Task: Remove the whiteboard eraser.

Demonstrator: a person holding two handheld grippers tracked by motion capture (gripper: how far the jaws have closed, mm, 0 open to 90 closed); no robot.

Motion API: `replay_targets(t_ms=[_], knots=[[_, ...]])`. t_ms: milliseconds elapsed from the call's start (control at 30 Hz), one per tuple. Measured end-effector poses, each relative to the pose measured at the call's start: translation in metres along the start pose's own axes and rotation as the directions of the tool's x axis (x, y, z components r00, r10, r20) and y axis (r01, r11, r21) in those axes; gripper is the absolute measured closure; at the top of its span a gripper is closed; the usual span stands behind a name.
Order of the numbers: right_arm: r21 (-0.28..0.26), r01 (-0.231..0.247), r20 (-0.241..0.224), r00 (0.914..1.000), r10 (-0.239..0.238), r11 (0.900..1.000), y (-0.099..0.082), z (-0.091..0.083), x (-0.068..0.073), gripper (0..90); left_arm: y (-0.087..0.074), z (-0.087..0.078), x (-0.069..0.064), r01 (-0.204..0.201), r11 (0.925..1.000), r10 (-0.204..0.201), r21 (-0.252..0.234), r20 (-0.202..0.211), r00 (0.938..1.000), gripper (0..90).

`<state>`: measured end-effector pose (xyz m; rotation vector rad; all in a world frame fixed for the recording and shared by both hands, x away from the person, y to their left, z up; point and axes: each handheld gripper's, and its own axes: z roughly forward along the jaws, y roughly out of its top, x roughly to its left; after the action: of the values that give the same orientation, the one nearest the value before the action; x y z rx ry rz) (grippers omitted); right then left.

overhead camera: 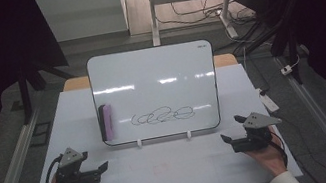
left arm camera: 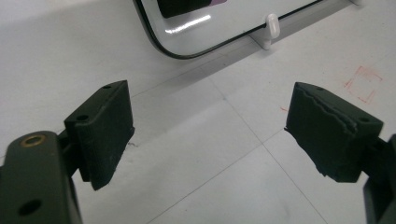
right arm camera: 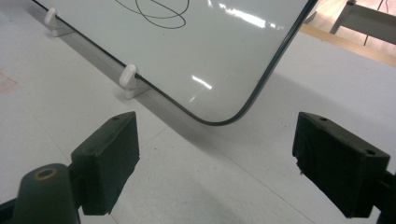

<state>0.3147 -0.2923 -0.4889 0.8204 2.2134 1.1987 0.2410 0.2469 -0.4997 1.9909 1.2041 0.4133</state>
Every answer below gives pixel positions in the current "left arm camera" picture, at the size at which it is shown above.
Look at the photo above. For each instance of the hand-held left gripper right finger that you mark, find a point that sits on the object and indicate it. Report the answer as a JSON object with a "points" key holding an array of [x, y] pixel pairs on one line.
{"points": [[330, 137]]}

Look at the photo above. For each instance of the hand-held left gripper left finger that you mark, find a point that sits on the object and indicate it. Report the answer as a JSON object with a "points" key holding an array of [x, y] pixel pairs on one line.
{"points": [[104, 137]]}

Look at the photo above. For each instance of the white whiteboard support foot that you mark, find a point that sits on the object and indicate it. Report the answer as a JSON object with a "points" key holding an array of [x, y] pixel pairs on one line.
{"points": [[269, 34]]}

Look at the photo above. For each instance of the white whiteboard with black rim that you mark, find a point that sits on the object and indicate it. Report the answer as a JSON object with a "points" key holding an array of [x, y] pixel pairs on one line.
{"points": [[236, 21]]}

